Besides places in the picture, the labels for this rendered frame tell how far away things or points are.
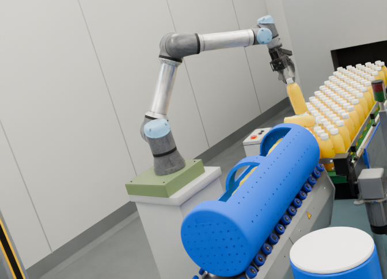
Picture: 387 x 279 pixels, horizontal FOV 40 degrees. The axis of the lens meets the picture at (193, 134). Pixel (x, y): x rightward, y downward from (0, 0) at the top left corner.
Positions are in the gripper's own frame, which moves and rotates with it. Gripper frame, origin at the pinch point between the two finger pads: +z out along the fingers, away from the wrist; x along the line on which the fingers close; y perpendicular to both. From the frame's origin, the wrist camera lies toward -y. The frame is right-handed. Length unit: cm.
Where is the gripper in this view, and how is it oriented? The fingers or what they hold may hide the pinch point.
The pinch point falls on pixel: (289, 80)
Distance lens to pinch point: 276.7
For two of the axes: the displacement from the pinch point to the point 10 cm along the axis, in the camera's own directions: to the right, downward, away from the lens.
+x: 7.8, -1.6, -6.1
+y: -4.9, 4.6, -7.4
